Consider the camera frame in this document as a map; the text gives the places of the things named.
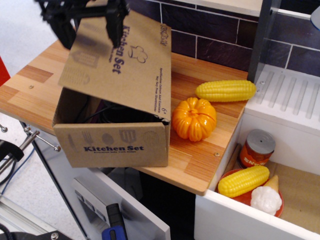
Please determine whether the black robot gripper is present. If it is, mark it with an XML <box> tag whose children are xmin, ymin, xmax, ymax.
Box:
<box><xmin>36</xmin><ymin>0</ymin><xmax>130</xmax><ymax>50</ymax></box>

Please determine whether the brown Kitchen Set cardboard box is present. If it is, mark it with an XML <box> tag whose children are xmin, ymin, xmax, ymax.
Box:
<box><xmin>52</xmin><ymin>11</ymin><xmax>172</xmax><ymax>168</ymax></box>

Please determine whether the black round device in box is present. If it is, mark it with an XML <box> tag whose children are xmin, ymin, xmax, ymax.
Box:
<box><xmin>99</xmin><ymin>100</ymin><xmax>155</xmax><ymax>123</ymax></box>

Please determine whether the wooden toy kitchen counter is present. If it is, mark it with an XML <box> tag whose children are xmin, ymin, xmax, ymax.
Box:
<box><xmin>0</xmin><ymin>27</ymin><xmax>248</xmax><ymax>196</ymax></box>

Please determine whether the red object at left edge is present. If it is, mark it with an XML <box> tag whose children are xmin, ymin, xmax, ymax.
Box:
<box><xmin>0</xmin><ymin>57</ymin><xmax>11</xmax><ymax>86</ymax></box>

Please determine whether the orange plastic toy pumpkin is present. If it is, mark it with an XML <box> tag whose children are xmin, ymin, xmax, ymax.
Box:
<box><xmin>171</xmin><ymin>97</ymin><xmax>217</xmax><ymax>142</ymax></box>

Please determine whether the black metal table clamp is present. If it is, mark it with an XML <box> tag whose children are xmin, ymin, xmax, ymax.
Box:
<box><xmin>0</xmin><ymin>124</ymin><xmax>62</xmax><ymax>186</ymax></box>

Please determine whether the yellow toy corn on counter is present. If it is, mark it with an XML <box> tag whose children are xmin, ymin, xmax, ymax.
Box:
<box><xmin>195</xmin><ymin>80</ymin><xmax>257</xmax><ymax>102</ymax></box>

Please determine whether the white toy oven door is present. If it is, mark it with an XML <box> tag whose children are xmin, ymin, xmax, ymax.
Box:
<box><xmin>71</xmin><ymin>172</ymin><xmax>172</xmax><ymax>240</ymax></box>

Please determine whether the orange toy soup can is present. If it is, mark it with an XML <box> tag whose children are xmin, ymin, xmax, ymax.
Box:
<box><xmin>238</xmin><ymin>129</ymin><xmax>276</xmax><ymax>169</ymax></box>

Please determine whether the white toy sink cabinet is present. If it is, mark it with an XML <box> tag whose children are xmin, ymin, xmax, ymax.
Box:
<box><xmin>193</xmin><ymin>112</ymin><xmax>320</xmax><ymax>240</ymax></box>

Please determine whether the yellow toy corn on plate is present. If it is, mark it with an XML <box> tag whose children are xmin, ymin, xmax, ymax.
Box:
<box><xmin>217</xmin><ymin>165</ymin><xmax>270</xmax><ymax>198</ymax></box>

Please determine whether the beige toy ice cream cone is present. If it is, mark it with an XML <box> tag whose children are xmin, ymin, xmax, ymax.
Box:
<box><xmin>263</xmin><ymin>175</ymin><xmax>279</xmax><ymax>193</ymax></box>

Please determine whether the white toy cauliflower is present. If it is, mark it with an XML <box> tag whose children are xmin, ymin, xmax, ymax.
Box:
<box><xmin>250</xmin><ymin>186</ymin><xmax>283</xmax><ymax>216</ymax></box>

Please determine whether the blue cable on floor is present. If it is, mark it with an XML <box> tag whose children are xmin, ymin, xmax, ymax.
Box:
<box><xmin>0</xmin><ymin>147</ymin><xmax>36</xmax><ymax>196</ymax></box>

